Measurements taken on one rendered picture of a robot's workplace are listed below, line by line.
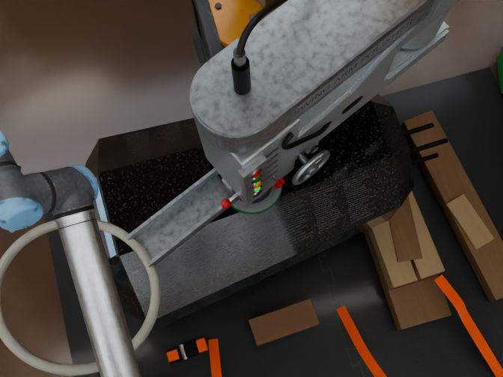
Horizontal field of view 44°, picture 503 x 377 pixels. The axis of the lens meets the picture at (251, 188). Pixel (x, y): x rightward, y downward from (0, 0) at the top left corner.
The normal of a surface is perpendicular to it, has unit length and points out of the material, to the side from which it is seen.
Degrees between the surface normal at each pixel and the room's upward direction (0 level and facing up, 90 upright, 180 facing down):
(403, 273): 0
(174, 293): 45
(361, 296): 0
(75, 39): 0
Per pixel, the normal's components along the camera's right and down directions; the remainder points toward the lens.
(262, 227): 0.22, 0.44
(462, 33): -0.03, -0.27
